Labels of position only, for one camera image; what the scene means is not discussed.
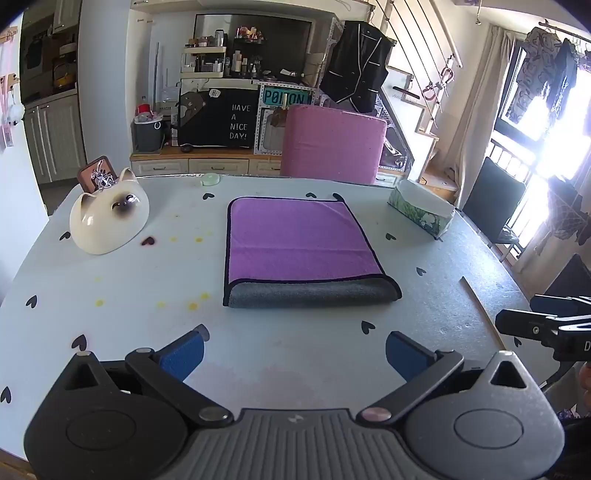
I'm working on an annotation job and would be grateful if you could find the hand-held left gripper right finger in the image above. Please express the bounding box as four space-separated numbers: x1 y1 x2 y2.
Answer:
356 331 533 426

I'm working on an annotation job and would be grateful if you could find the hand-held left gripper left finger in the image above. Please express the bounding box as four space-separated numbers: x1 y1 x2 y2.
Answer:
60 324 235 428

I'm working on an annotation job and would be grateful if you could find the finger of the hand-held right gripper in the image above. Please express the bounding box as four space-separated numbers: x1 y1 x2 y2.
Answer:
495 309 591 341
530 294 591 320

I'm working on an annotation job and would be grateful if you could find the purple and grey towel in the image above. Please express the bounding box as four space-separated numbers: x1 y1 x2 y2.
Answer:
223 196 403 309

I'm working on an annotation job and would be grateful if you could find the black chair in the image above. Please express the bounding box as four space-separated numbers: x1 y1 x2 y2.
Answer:
462 156 527 260
546 253 591 302

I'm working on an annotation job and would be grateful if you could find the thin wooden strip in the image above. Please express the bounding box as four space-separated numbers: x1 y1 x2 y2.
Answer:
461 276 508 350

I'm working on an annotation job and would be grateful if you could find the white heart-print tablecloth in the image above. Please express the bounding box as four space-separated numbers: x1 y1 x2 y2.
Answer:
0 173 548 462

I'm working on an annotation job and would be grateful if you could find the green patterned tissue box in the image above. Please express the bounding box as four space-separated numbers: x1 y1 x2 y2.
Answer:
387 179 456 240

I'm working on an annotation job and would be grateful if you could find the cat-shaped ceramic holder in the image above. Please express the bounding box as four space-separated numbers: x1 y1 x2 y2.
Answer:
69 167 150 256

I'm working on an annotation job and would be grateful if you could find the low wooden drawer cabinet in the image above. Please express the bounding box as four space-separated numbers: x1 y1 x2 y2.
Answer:
130 147 283 177

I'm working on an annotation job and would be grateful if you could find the beige curtain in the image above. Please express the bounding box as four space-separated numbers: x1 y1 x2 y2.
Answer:
454 25 519 209

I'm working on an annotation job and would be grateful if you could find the brown framed trinket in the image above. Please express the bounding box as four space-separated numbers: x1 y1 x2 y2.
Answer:
77 156 115 191

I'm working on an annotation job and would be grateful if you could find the grey waste bin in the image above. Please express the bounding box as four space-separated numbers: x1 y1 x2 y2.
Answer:
133 115 167 153

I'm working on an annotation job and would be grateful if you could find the patterned hanging garment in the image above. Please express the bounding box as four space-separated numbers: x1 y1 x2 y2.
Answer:
505 26 563 124

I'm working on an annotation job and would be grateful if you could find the pink chair back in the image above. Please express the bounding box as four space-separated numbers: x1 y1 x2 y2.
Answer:
280 104 387 185

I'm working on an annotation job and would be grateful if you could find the dark hanging garment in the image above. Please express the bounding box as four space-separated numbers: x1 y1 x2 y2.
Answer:
551 39 581 121

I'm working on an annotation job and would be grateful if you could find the black letter board sign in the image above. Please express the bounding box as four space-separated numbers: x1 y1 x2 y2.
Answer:
177 79 260 149

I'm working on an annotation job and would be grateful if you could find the wooden staircase with railing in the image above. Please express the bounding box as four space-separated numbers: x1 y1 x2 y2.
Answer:
369 0 463 185

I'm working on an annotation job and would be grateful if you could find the white kitchen cabinet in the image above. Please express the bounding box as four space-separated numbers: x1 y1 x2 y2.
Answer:
21 93 88 186

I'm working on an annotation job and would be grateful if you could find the teal plate sign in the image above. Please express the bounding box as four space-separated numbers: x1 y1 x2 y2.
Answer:
262 88 310 108

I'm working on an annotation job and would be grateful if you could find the white shelf organizer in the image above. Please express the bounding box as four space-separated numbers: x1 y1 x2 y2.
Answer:
180 45 228 79

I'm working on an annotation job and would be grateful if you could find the black vest with white trim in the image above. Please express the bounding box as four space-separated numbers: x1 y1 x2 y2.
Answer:
320 20 397 114

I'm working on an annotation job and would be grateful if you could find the white plush toy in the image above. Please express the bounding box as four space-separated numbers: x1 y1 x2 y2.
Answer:
4 89 24 126

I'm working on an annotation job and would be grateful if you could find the cluster of cosmetic bottles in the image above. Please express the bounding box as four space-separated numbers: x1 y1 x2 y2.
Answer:
228 48 265 78

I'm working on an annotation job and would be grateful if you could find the built-in oven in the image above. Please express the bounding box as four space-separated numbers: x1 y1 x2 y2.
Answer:
20 22 55 101

